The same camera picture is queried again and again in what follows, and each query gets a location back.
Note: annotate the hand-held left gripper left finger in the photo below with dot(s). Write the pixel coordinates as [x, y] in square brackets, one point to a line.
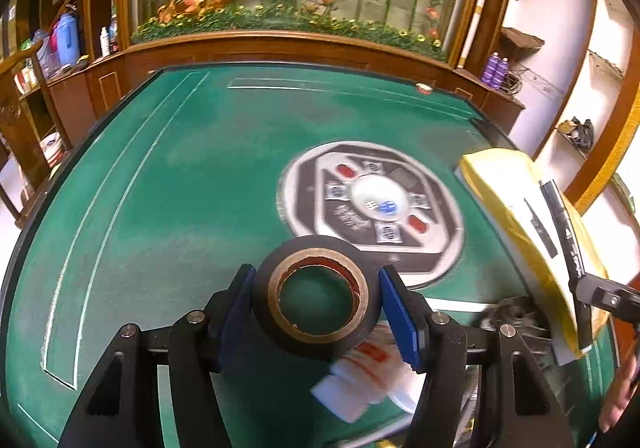
[239, 308]

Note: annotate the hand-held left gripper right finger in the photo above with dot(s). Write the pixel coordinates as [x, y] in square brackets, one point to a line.
[400, 318]

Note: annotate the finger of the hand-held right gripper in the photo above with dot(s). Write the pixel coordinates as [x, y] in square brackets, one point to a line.
[607, 298]

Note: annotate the black tape roll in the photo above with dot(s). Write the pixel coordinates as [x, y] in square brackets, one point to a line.
[265, 308]

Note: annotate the yellow lined storage box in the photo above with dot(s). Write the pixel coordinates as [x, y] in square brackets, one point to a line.
[495, 188]

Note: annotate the person's right hand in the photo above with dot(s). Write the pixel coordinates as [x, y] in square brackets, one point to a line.
[622, 393]

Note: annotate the round table control panel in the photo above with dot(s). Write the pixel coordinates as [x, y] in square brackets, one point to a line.
[320, 208]

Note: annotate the gold curved pillar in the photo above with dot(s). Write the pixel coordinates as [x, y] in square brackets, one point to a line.
[615, 127]

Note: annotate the small red white object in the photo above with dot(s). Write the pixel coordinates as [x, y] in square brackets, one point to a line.
[424, 87]

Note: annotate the curved wooden cabinet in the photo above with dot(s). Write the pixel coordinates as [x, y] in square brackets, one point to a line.
[150, 72]

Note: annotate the carved wooden armchair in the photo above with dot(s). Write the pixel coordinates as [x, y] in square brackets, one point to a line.
[25, 127]

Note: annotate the small white bottle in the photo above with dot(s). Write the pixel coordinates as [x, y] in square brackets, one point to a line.
[104, 42]

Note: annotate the white gold rolled scroll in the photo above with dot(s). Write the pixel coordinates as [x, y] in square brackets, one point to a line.
[475, 17]

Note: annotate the blue detergent bottle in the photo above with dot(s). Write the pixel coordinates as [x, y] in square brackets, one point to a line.
[66, 40]

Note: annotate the dark items on wall shelf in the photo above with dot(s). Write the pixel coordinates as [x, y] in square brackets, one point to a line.
[580, 132]

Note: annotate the brown corner wall shelf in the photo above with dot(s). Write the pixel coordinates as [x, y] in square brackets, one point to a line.
[520, 42]

